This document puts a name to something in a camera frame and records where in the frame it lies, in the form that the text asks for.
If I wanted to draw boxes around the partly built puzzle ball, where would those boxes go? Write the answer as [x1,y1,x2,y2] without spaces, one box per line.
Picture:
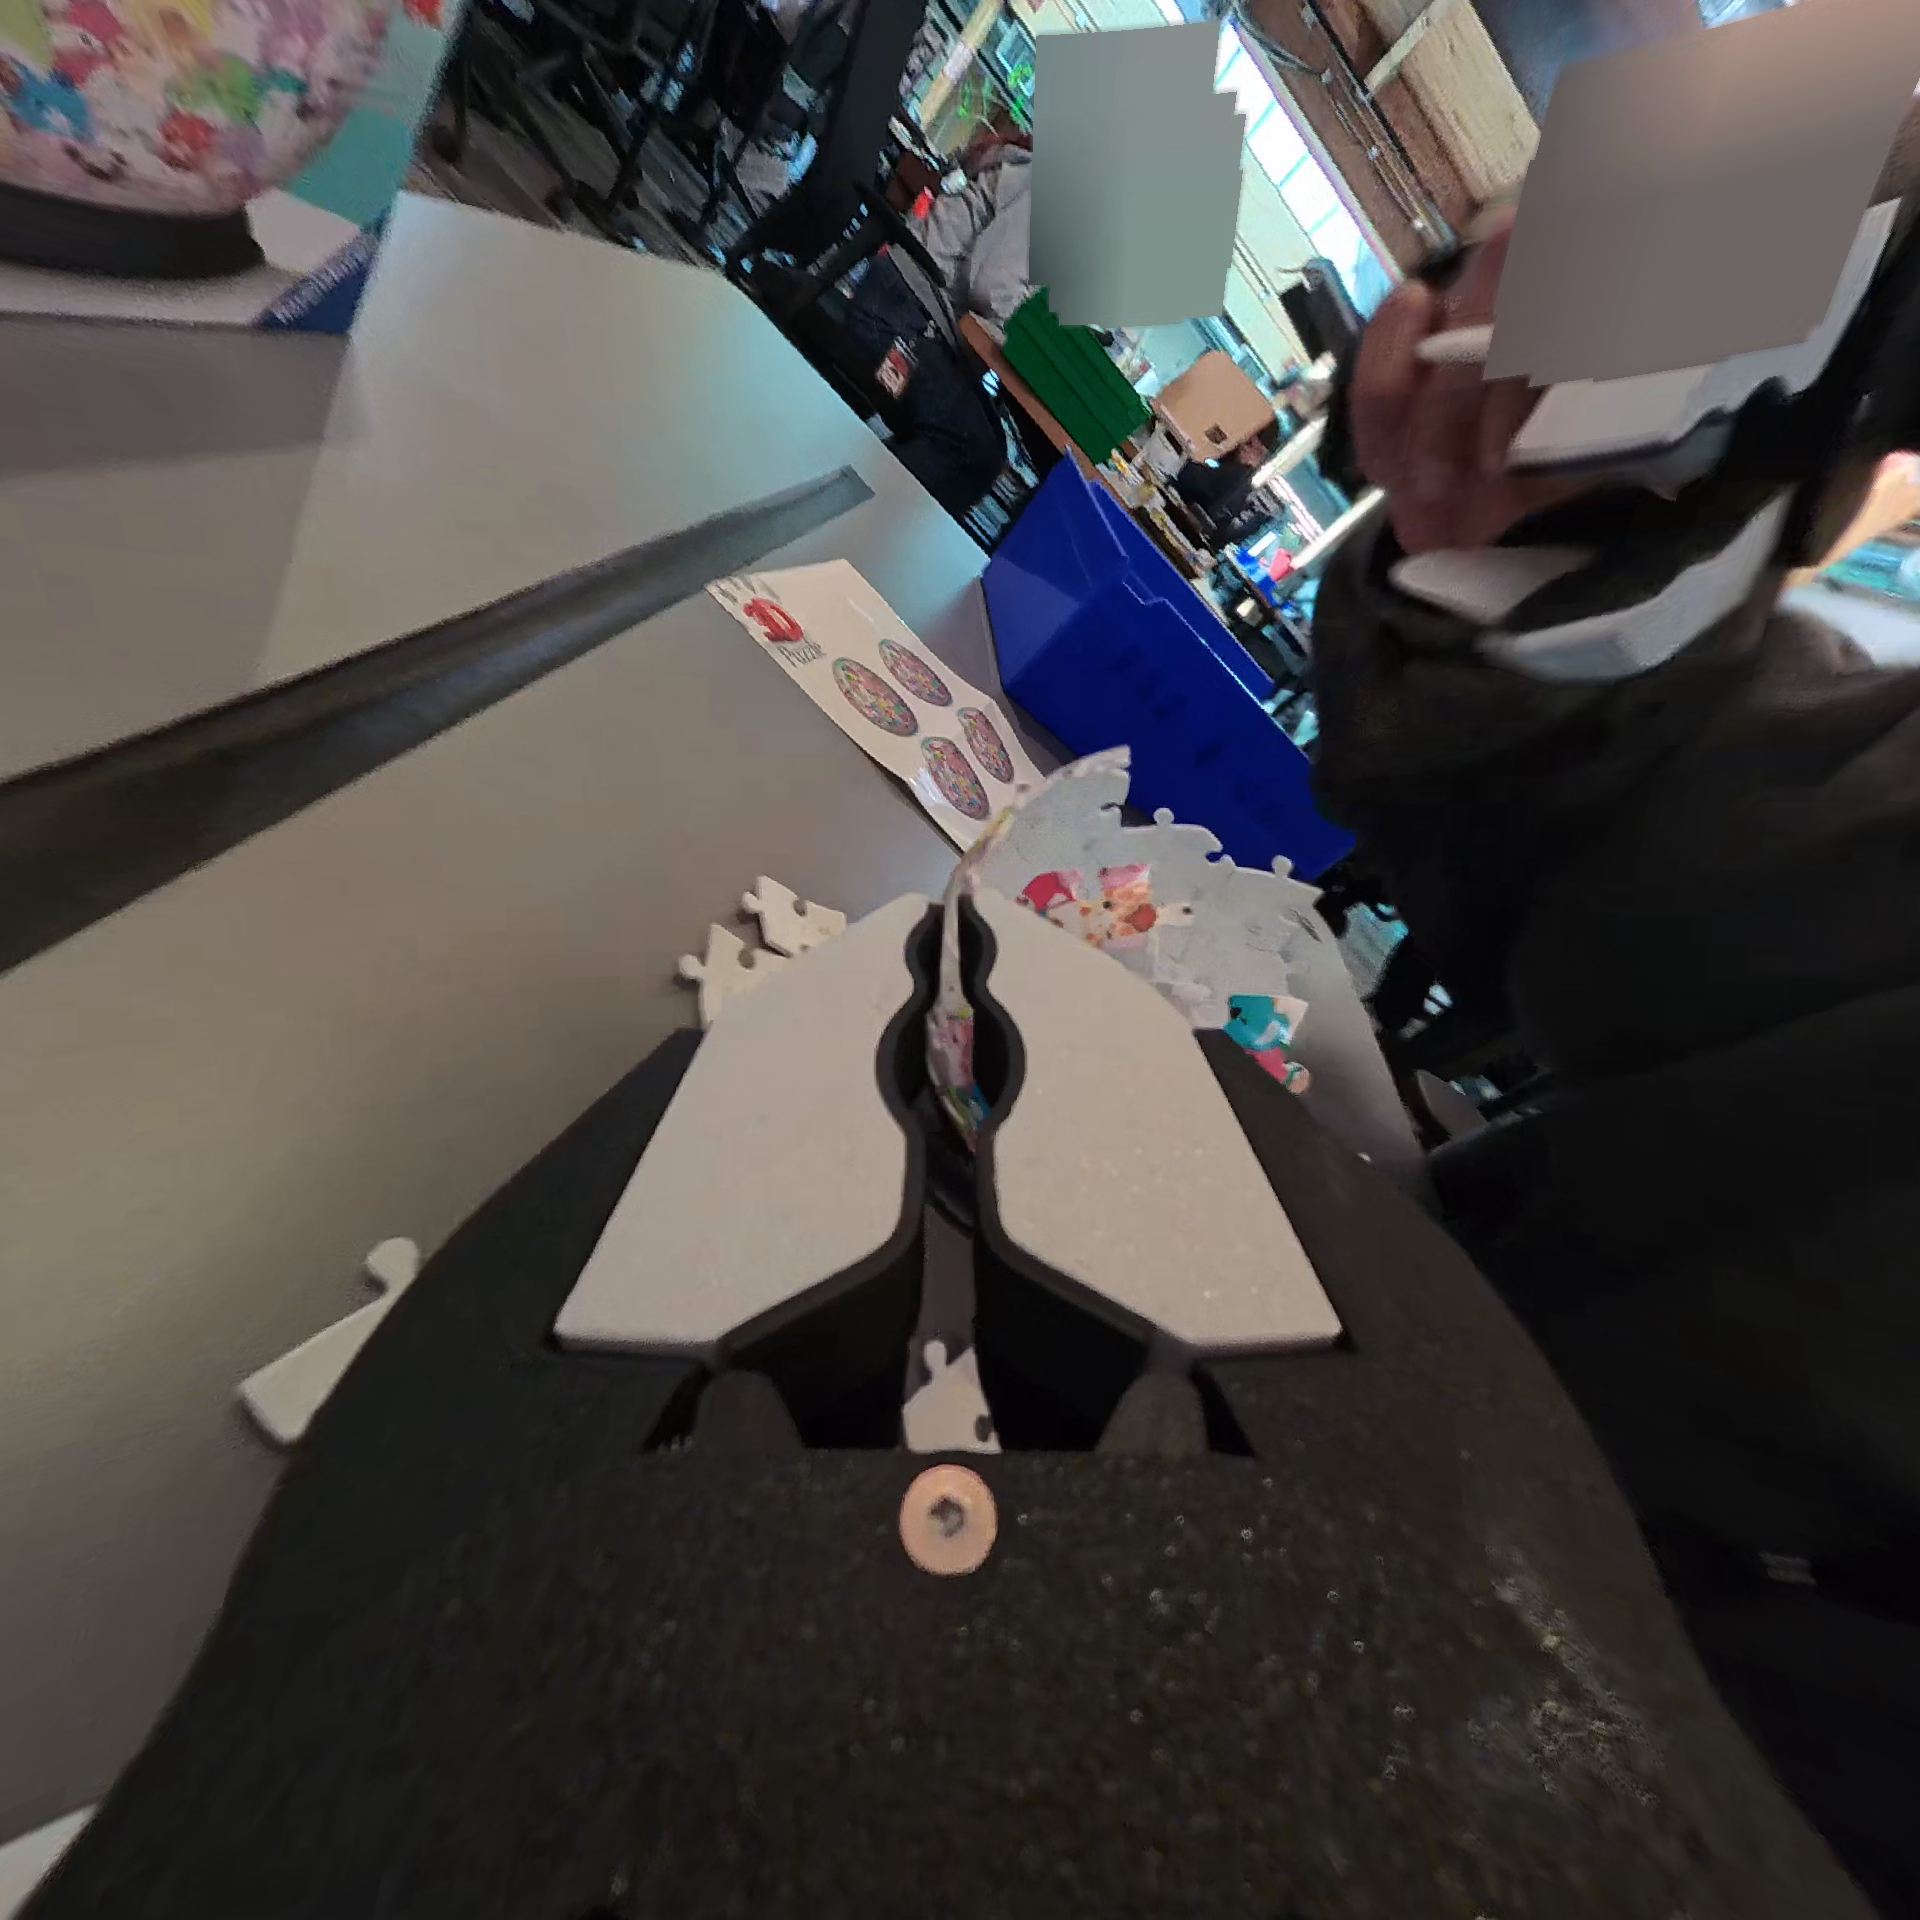
[922,744,1329,1156]

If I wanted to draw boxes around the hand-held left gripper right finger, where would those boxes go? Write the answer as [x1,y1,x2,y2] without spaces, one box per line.
[960,888,1345,1454]

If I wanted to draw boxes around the puzzle ball cardboard box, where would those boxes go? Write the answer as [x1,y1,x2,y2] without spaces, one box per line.
[0,0,461,335]

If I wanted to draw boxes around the white puzzle piece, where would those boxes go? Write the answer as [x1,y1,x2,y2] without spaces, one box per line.
[740,874,852,963]
[900,1337,1003,1454]
[676,919,791,1031]
[239,1238,425,1451]

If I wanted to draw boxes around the puzzle instruction leaflet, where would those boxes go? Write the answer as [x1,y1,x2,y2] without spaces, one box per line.
[705,559,1048,852]

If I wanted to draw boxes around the person's right hand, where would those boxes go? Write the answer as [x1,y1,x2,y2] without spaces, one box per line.
[1342,237,1521,561]

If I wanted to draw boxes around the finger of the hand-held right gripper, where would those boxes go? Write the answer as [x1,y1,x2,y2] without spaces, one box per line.
[1504,202,1902,491]
[1386,495,1802,679]

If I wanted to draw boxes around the green storage bins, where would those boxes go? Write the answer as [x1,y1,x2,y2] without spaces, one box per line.
[1003,291,1159,468]

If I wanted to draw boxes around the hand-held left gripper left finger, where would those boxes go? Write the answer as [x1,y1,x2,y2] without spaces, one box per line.
[552,894,954,1454]

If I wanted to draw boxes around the blue plastic bin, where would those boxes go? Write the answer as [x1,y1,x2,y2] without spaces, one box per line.
[981,450,1359,888]

